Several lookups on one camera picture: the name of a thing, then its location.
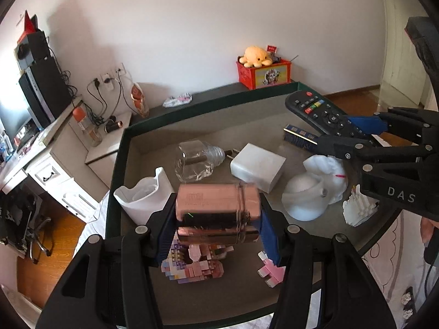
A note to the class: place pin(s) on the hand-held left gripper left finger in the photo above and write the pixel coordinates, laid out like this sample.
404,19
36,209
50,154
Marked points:
166,240

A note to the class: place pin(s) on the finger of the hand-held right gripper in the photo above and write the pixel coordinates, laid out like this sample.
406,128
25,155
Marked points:
363,125
338,145

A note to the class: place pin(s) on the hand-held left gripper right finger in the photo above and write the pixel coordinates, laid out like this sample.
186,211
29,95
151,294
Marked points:
271,243

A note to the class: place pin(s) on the small pink brick figure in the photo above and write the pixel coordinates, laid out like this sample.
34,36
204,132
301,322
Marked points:
272,270

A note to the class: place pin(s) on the colourful brick model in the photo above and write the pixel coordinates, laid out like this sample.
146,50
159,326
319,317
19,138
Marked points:
192,264

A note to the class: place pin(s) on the white brick model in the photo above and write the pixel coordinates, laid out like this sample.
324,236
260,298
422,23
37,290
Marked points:
360,207

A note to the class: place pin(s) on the blue and gold box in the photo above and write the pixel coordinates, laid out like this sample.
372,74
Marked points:
300,137

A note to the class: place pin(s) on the black remote control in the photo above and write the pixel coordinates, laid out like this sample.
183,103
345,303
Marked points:
315,108

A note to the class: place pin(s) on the rose gold metallic box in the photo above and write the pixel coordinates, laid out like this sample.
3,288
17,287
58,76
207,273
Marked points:
216,205

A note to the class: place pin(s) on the white power adapter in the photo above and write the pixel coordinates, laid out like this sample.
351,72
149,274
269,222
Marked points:
257,166

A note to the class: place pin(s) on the clear glass skull bottle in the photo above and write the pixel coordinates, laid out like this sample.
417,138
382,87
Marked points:
195,161

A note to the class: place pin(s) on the person's right hand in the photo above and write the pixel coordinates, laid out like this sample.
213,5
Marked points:
429,230

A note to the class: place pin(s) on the white figurine with red mark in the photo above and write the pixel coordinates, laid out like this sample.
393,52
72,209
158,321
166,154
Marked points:
325,168

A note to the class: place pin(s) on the white plastic jug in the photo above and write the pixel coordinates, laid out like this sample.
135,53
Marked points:
144,198

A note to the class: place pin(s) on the white dome figurine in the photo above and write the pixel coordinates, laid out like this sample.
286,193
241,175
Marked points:
305,198

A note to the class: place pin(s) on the white striped bedspread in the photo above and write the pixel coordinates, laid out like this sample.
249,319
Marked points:
394,264

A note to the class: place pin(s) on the white door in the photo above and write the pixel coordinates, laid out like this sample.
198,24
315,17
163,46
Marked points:
401,48

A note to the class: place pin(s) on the red printed box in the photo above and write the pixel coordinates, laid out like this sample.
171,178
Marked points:
264,75

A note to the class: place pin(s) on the small crystal ornament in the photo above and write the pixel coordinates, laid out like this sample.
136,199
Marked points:
408,313
406,296

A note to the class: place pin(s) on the red and white packet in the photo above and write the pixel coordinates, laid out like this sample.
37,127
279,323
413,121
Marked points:
272,49

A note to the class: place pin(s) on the yellow octopus plush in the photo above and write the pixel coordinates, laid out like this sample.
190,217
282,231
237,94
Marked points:
255,56

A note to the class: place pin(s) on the black and rose gold cylinder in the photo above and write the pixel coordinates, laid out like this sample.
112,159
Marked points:
113,125

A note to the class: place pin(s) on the white desk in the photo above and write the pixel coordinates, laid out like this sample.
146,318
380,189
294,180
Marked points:
44,174

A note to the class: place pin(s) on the orange-capped bottle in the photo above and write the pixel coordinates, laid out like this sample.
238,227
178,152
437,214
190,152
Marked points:
85,126

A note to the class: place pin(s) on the crumpled printed cloth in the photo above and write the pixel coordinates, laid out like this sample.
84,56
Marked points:
176,100

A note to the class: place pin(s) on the clear snack bag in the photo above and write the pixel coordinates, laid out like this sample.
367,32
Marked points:
139,99

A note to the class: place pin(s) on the office chair with dark clothing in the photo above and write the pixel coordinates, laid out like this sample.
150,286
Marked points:
24,222

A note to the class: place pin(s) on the computer monitor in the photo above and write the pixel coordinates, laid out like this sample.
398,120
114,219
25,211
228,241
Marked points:
13,126

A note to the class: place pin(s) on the black computer tower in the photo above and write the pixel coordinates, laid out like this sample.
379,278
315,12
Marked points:
44,92

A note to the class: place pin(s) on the black box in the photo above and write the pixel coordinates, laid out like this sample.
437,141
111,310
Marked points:
32,49

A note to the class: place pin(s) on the red triangular carton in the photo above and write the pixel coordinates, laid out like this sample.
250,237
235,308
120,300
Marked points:
29,29

